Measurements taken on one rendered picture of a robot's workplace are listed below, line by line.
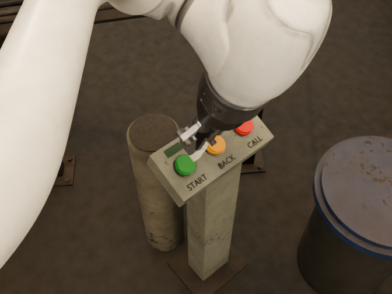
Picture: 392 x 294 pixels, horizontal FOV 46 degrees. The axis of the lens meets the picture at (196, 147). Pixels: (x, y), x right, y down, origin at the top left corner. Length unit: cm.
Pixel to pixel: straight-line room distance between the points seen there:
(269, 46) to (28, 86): 22
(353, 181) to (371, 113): 78
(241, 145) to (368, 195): 34
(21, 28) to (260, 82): 24
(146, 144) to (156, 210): 26
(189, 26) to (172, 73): 141
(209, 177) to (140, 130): 23
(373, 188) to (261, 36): 74
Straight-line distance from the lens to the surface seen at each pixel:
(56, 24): 34
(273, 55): 44
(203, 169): 88
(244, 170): 158
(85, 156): 166
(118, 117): 175
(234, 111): 55
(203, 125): 62
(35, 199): 27
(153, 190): 112
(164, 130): 103
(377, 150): 118
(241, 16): 43
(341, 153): 115
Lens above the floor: 132
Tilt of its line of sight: 54 degrees down
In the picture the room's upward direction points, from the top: straight up
